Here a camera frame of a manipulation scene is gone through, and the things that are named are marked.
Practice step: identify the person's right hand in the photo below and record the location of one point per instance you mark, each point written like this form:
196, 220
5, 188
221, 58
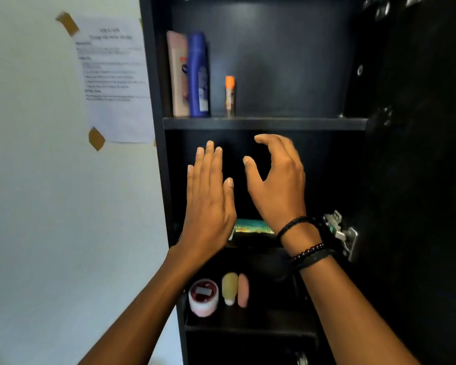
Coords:
283, 193

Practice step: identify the orange lip balm stick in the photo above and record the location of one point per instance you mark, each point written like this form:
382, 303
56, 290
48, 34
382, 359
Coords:
230, 96

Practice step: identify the white cabinet door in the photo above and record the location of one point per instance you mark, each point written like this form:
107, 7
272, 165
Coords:
42, 224

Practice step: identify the yellow makeup sponge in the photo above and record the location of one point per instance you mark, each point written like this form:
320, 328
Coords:
230, 286

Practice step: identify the black cabinet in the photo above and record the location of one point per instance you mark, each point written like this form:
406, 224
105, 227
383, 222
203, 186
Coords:
289, 72

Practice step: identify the blue lotion bottle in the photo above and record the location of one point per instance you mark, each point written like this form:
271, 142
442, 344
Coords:
197, 72

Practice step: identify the person's left forearm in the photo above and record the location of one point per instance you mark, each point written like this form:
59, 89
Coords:
144, 319

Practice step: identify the pink lotion bottle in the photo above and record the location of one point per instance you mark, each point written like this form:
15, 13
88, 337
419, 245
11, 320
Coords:
176, 79

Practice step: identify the person's left hand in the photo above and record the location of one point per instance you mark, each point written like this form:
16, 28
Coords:
209, 212

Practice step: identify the silver metal bracket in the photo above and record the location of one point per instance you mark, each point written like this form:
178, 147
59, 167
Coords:
344, 235

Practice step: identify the dark grey wristband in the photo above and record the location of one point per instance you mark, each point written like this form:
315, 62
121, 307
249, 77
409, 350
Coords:
314, 259

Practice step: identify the teal comb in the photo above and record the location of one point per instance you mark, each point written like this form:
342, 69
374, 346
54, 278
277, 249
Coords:
251, 223

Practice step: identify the person's right forearm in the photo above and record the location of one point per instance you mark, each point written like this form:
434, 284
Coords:
349, 319

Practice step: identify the red cream jar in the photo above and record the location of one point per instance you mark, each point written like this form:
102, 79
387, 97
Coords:
203, 298

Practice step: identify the white printed paper sheet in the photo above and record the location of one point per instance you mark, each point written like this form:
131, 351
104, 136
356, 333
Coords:
118, 102

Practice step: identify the pink makeup sponge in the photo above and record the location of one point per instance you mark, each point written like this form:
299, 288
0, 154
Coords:
243, 290

